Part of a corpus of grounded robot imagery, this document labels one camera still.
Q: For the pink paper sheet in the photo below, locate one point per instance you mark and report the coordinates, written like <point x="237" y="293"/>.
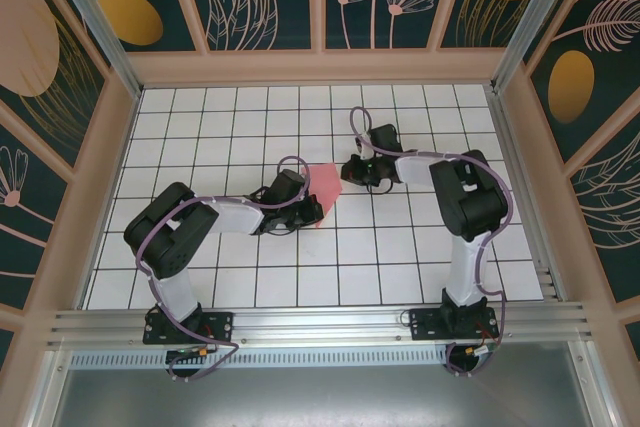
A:
<point x="327" y="182"/>

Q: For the yellow power connector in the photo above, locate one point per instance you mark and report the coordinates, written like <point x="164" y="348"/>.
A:
<point x="472" y="349"/>
<point x="200" y="352"/>

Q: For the long aluminium mounting rail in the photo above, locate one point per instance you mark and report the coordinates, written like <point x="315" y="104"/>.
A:
<point x="320" y="327"/>

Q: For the clear plastic corner strip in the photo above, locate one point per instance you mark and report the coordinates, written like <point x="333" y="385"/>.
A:
<point x="100" y="32"/>

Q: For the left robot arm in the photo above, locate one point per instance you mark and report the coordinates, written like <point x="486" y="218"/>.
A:
<point x="160" y="237"/>

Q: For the wall panel peach circle gold lines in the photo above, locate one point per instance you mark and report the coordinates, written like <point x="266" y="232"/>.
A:
<point x="30" y="47"/>

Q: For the wall panel with orange ellipse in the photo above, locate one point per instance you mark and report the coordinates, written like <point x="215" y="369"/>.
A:
<point x="130" y="17"/>

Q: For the wall panel with pink leaves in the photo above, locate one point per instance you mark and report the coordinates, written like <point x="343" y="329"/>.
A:
<point x="610" y="197"/>

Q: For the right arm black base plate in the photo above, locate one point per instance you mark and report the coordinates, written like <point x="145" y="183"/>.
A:
<point x="425" y="329"/>

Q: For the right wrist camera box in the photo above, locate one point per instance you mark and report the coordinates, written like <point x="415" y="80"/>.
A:
<point x="365" y="147"/>

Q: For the grey metal sheet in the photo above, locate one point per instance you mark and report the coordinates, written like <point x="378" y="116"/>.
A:
<point x="320" y="397"/>

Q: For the aluminium corner post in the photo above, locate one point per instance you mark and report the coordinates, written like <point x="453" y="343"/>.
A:
<point x="525" y="22"/>

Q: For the aluminium side rail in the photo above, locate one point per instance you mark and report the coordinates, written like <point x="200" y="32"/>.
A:
<point x="520" y="197"/>

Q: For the wall panel orange ellipse feather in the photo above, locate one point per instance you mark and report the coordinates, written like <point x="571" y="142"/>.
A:
<point x="575" y="87"/>

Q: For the wall panel single flower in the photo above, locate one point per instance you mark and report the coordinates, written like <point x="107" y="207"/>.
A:
<point x="25" y="197"/>

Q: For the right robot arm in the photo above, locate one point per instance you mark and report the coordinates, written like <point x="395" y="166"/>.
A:
<point x="470" y="197"/>

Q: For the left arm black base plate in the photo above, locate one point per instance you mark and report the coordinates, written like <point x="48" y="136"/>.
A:
<point x="220" y="327"/>

